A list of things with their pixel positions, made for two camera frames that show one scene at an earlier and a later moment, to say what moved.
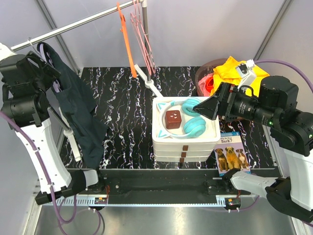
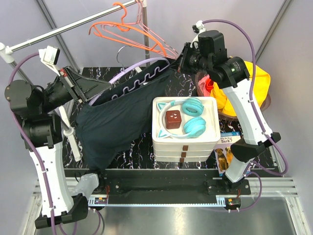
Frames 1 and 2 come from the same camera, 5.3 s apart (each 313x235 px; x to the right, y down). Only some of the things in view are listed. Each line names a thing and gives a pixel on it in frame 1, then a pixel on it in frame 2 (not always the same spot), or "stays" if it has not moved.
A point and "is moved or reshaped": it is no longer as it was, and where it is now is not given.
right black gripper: [211, 106] → [181, 64]
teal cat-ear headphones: [193, 127] stays
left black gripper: [49, 73] → [84, 87]
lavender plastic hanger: [56, 84] is moved or reshaped
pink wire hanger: [141, 35] is moved or reshaped
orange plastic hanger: [123, 27] → [98, 34]
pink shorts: [202, 85] stays
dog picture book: [230, 153] stays
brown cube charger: [173, 119] stays
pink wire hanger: [141, 35] is moved or reshaped
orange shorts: [209, 83] stays
